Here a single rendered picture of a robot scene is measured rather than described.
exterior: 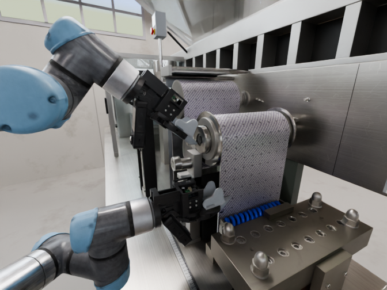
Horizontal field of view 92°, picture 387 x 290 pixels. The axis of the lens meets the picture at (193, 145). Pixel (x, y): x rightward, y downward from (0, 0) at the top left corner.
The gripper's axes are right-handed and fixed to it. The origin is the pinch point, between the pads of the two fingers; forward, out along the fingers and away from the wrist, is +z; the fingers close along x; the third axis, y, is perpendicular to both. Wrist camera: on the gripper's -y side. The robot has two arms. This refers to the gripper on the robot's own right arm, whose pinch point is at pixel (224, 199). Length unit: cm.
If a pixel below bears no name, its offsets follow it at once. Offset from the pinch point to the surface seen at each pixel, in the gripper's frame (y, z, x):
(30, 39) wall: 91, -107, 309
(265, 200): -4.6, 15.4, -0.2
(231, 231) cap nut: -2.6, -3.7, -8.2
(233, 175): 6.8, 2.1, -0.2
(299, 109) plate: 22.5, 30.0, 4.2
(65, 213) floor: -109, -84, 190
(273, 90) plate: 28.4, 30.0, 15.4
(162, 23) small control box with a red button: 57, 2, 58
